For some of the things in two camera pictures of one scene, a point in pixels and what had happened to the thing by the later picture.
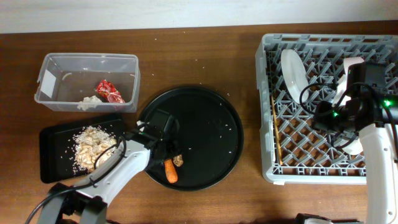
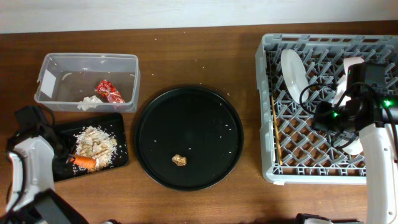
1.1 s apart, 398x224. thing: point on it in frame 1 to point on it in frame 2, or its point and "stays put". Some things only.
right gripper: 319,120 stays put
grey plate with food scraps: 295,76 stays put
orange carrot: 170,171 to 84,162
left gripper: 175,147 to 59,165
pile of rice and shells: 88,143 stays put
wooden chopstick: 277,130 stays put
